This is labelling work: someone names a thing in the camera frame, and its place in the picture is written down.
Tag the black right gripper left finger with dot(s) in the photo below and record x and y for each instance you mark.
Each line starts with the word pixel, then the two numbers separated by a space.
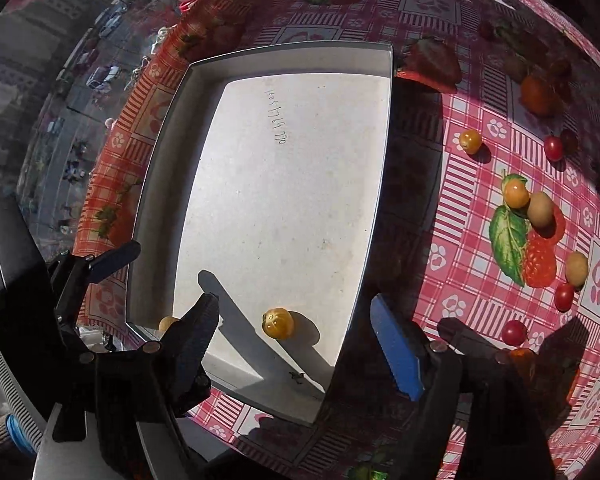
pixel 182 380

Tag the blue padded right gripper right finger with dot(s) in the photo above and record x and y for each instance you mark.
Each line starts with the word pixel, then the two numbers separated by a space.
pixel 402 359

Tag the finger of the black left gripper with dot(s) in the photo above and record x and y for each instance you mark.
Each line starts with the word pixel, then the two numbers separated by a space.
pixel 111 262

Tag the yellow cherry tomato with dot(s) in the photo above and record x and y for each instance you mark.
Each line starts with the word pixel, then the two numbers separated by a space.
pixel 470 141
pixel 278 323

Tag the orange mandarin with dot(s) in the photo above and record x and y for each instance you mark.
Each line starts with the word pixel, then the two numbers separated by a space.
pixel 538 97

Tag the small yellow fruit tray edge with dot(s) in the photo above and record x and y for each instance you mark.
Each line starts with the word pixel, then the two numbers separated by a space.
pixel 166 322

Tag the red cherry tomato bottom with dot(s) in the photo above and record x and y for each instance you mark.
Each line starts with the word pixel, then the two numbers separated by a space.
pixel 514 333

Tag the red cherry tomato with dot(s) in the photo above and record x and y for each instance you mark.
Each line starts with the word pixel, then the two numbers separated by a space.
pixel 563 297
pixel 553 149
pixel 514 333

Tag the red cherry tomato lower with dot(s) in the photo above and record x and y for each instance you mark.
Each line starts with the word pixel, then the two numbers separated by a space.
pixel 563 297

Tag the white rectangular tray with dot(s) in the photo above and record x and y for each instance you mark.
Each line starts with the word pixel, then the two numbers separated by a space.
pixel 263 188

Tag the red checkered fruit tablecloth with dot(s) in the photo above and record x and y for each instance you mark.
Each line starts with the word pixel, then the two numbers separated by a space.
pixel 447 246

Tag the tan longan fruit lower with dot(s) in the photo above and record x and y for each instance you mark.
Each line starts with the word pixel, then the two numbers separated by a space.
pixel 576 270

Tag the tan longan fruit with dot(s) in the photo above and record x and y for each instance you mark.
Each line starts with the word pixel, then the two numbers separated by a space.
pixel 576 270
pixel 540 210

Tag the orange cherry tomato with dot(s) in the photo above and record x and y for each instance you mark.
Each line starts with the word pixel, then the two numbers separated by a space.
pixel 515 194

